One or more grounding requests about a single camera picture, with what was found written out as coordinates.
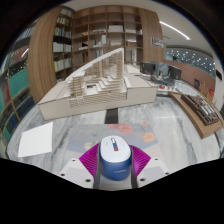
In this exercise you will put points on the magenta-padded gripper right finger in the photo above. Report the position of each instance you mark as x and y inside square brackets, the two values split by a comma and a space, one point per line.
[153, 170]

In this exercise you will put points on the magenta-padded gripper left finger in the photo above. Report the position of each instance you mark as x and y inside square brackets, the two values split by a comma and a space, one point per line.
[75, 171]

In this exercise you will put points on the blue and white computer mouse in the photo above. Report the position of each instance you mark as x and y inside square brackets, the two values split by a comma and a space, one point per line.
[115, 158]

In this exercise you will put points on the white paper sheet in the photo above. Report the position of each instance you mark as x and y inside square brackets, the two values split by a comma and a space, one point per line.
[36, 140]

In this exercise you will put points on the brown buildings model, wooden base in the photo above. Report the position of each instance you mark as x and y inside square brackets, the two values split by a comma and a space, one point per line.
[200, 113]

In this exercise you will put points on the small white-base architectural model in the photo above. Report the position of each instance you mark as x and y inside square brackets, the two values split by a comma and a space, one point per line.
[165, 89]

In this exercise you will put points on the white slatted architectural model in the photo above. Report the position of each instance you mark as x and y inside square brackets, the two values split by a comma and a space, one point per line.
[100, 90]

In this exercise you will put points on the dark grey house model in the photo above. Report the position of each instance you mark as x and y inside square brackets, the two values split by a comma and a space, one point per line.
[160, 71]

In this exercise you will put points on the dark bookcase with colourful books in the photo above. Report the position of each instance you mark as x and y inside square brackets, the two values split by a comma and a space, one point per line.
[15, 86]

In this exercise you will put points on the long ceiling light strip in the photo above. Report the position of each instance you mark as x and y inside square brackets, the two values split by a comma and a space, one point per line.
[175, 29]

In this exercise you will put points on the wooden shelf unit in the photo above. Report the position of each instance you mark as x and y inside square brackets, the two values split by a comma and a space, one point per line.
[106, 30]

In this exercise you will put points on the framed wall sign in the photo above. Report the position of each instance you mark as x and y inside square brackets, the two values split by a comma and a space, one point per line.
[157, 41]

